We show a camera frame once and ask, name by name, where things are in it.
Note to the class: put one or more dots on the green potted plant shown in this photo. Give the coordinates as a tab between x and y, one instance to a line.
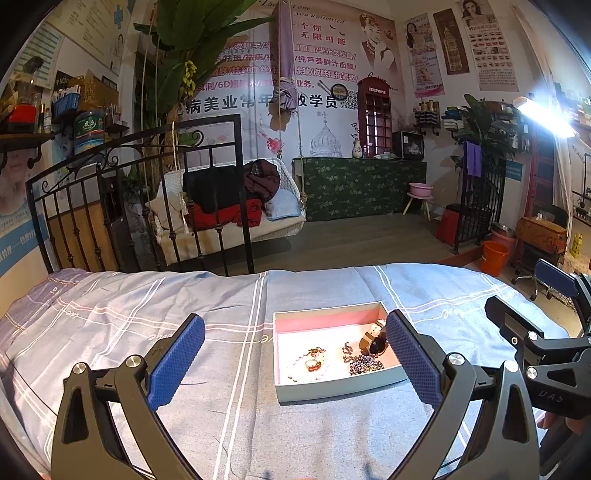
482	120

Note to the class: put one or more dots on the black iron bed frame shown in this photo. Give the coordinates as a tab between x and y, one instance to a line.
115	152

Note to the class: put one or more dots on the red phone booth cabinet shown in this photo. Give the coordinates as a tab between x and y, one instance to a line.
374	115

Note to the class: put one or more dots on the orange bucket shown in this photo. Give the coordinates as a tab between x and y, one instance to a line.
494	258

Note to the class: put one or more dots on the pale green box pink interior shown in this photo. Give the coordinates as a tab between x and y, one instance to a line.
332	390

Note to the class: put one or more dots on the light blue cushion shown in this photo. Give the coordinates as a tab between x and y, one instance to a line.
284	203

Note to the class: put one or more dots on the black swivel stool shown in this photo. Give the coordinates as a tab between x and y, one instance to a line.
526	279

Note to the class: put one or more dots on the green round tin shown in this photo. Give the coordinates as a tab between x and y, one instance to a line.
90	134

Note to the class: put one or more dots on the red clothing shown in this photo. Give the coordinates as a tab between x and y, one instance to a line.
231	214

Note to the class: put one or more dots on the black iron rack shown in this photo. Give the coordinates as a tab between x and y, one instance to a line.
489	194

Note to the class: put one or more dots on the pink portrait wall poster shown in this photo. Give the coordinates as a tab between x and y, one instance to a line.
424	55

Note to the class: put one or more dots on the red container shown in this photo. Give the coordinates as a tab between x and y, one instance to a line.
24	114

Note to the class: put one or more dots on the wooden wall shelf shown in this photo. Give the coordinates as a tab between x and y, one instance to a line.
27	138

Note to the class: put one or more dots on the red box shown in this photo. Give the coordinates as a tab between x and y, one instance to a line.
449	226

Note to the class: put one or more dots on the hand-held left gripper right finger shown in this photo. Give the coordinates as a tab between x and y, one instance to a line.
413	364

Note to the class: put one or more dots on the pink basin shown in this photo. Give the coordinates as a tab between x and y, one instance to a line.
421	188

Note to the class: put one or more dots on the black clothing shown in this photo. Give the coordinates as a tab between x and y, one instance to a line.
217	189

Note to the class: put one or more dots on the white wall poster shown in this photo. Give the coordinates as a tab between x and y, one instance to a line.
92	32

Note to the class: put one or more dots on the dark maroon jacket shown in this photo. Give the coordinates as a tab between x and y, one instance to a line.
263	177

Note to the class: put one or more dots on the blue face wall poster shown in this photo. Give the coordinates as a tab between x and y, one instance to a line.
18	207

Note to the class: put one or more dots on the green floral cloth counter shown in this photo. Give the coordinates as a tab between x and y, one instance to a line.
360	189

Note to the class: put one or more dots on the blue plastic basket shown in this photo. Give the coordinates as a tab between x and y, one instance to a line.
66	106

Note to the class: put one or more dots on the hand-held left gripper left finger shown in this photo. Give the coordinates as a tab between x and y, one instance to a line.
178	362

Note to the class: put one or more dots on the small white vase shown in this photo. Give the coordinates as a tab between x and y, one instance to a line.
357	150

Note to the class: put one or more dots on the purple cloth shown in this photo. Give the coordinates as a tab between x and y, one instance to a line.
473	159

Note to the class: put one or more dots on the person's right hand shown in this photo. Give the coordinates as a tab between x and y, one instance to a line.
565	422

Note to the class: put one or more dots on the small black appliance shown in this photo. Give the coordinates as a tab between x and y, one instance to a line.
408	145

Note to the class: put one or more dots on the large printed wall banner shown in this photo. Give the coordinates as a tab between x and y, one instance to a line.
323	55

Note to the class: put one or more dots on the blue plaid bedspread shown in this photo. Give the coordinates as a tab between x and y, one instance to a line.
138	332

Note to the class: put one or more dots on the tall banana plant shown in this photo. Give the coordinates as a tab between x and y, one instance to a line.
194	37

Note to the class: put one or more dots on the folded purple umbrella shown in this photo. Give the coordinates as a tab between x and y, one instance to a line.
286	50

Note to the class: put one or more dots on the cardboard box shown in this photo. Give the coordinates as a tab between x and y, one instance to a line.
99	92

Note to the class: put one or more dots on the bright white lamp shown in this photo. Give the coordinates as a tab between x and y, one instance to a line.
547	115

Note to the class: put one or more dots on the eyebrow chart wall poster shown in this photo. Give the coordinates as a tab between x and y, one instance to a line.
489	44

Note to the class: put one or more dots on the white wicker swing chair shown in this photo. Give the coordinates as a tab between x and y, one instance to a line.
277	228

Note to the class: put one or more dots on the small gold earring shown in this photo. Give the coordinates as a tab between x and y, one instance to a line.
348	348

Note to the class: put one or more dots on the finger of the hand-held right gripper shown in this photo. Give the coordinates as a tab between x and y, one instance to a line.
556	279
515	323

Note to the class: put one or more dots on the brown tower wall poster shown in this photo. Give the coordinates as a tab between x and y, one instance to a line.
451	41

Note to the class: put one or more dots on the black bottle wall shelf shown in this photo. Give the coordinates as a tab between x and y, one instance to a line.
425	117

